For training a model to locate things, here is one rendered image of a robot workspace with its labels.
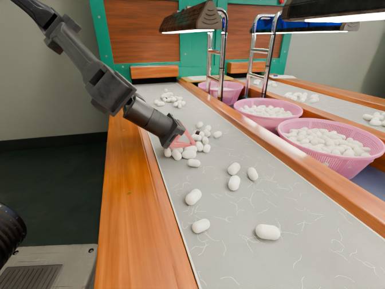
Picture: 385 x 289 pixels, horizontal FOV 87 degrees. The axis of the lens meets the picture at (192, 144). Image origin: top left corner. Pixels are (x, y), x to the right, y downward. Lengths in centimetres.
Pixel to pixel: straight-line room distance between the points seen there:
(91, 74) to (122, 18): 94
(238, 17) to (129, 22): 71
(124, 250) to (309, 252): 27
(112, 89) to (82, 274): 48
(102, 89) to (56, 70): 185
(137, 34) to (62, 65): 104
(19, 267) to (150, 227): 51
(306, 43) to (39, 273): 279
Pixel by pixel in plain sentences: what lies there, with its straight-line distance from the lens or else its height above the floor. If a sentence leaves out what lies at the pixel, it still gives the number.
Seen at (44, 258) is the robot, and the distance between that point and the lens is 77.
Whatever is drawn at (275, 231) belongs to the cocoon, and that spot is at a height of 76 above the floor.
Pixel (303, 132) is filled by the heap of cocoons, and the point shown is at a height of 75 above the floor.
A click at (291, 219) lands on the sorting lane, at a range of 41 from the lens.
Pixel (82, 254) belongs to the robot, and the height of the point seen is 47.
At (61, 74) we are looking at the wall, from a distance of 231.
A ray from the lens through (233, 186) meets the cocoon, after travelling 42.
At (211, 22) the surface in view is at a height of 106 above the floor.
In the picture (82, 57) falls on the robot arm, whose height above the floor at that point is 98.
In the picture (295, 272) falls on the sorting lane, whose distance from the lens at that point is 35.
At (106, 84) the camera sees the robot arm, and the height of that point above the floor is 94.
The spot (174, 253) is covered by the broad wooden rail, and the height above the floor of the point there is 76.
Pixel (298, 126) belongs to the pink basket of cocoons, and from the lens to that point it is 81.
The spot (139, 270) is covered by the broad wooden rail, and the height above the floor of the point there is 76.
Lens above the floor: 102
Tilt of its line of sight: 28 degrees down
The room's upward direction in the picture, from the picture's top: straight up
